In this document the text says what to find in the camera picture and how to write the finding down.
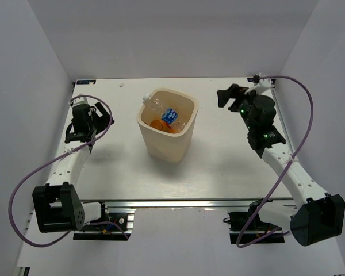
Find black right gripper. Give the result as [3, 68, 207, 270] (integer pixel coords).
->
[216, 85, 262, 132]

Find orange juice bottle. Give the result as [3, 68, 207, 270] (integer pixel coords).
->
[170, 129, 181, 134]
[149, 119, 171, 132]

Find clear bottle blue label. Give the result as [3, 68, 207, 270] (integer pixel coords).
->
[143, 94, 186, 131]

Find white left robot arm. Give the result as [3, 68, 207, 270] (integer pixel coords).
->
[32, 98, 114, 233]

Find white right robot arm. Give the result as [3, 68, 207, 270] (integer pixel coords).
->
[217, 84, 345, 246]

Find cream plastic bin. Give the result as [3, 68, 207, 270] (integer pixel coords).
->
[136, 88, 199, 163]

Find left blue table label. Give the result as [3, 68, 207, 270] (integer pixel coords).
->
[76, 79, 96, 85]

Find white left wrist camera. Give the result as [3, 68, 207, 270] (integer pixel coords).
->
[69, 96, 89, 108]

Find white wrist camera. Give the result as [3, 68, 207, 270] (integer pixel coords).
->
[245, 74, 271, 95]
[69, 96, 89, 108]

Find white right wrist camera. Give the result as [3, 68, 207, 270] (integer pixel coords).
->
[245, 74, 271, 95]

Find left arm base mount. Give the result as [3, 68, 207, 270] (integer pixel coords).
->
[73, 201, 136, 242]

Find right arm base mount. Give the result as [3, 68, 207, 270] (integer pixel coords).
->
[223, 199, 285, 245]

